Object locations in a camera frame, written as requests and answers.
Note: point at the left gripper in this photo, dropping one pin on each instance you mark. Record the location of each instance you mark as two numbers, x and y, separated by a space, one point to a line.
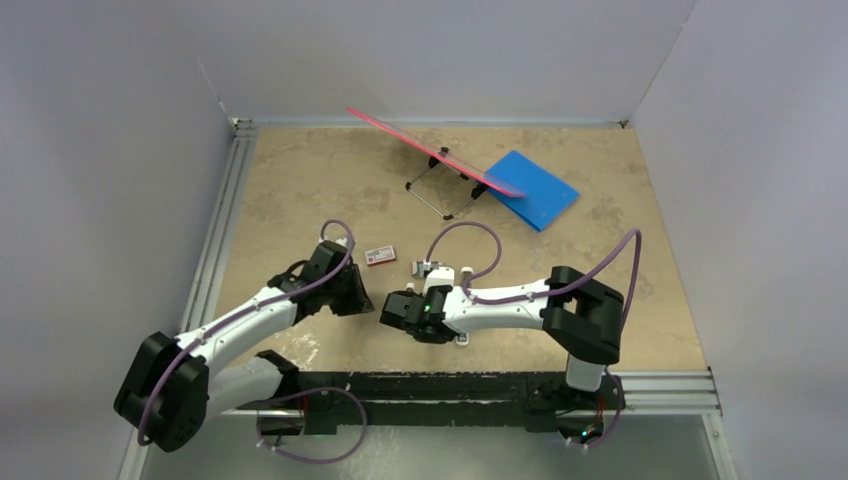
358 301

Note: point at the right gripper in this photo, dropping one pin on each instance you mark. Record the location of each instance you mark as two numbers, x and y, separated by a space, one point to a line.
417 334

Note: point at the staple box tray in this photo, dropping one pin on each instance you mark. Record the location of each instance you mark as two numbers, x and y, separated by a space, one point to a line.
421 269

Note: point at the red white staple box sleeve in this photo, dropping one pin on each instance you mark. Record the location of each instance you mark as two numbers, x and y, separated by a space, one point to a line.
379 256

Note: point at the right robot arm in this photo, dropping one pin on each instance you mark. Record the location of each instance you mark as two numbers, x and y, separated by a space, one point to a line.
586 322

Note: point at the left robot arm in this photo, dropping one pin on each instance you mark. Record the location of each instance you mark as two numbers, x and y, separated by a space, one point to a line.
166 393

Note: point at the black base bar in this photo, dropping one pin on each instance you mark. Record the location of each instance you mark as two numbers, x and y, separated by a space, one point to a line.
538 402

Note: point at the pink board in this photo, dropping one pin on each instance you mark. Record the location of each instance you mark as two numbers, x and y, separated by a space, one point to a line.
430 151

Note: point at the blue folder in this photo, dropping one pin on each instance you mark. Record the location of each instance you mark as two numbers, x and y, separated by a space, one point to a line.
534 194

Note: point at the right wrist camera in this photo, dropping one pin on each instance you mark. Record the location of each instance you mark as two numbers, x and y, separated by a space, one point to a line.
438 275

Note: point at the black wire stand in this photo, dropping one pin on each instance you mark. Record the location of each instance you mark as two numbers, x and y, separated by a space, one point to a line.
444 187

